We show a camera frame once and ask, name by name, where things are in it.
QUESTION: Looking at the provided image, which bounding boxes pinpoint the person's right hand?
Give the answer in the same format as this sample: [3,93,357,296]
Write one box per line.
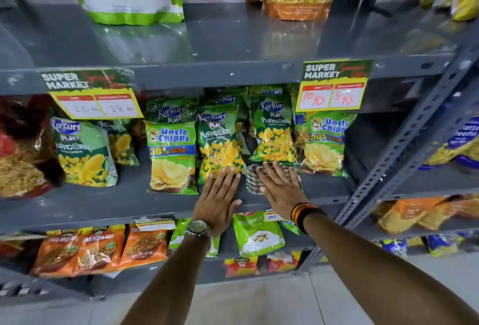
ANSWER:
[255,161,310,221]

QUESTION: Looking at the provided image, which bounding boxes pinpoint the person's left hand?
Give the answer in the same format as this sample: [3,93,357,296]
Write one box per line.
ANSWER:
[192,166,243,236]

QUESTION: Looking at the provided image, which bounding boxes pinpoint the checkered cleaning cloth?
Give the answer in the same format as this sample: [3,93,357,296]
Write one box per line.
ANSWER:
[245,164,302,196]

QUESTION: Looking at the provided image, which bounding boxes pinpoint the person's left forearm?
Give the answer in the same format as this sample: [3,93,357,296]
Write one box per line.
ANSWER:
[120,234,211,325]

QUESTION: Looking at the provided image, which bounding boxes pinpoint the person's right forearm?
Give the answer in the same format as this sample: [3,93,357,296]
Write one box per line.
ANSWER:
[302,213,479,325]

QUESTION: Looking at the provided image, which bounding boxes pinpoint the small green and white pouch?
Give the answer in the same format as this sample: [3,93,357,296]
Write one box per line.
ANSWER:
[280,220,301,236]
[233,211,286,257]
[168,219,221,258]

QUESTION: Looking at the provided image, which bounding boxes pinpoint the orange and black wristbands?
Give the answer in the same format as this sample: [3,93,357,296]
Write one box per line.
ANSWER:
[290,203,327,235]

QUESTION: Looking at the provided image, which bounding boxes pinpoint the silver wristwatch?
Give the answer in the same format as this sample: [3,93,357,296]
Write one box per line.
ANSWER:
[184,220,212,240]

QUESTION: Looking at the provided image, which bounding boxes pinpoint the row of green puffed-corn packets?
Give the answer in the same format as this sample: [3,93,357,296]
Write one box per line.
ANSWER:
[50,85,298,188]

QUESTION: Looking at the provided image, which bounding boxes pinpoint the green and yellow chips packet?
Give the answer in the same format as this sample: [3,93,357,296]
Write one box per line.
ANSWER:
[145,121,199,195]
[297,111,358,178]

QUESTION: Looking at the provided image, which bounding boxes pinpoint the red and yellow snack packet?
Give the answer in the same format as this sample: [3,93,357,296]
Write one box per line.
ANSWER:
[266,251,302,273]
[224,256,259,278]

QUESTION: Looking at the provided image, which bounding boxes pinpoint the green and yellow price label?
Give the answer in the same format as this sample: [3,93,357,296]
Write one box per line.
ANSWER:
[296,59,373,113]
[40,69,144,120]

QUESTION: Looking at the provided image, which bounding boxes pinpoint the orange and yellow snack packet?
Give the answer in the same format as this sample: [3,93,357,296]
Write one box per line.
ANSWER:
[374,198,446,235]
[449,195,479,220]
[417,201,463,231]

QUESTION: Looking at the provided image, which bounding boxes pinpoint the small blue and yellow packet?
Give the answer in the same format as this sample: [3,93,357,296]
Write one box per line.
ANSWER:
[427,234,460,258]
[376,239,408,258]

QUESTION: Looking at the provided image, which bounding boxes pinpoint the grey metal shelf rack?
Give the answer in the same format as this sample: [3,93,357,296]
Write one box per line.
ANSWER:
[356,104,479,262]
[0,0,479,301]

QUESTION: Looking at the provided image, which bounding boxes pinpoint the blue and yellow snack packet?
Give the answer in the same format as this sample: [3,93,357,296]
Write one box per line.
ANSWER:
[418,115,479,171]

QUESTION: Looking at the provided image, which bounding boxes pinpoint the red fried-noodle snack packet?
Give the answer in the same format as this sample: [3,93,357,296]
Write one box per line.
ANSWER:
[0,95,65,200]

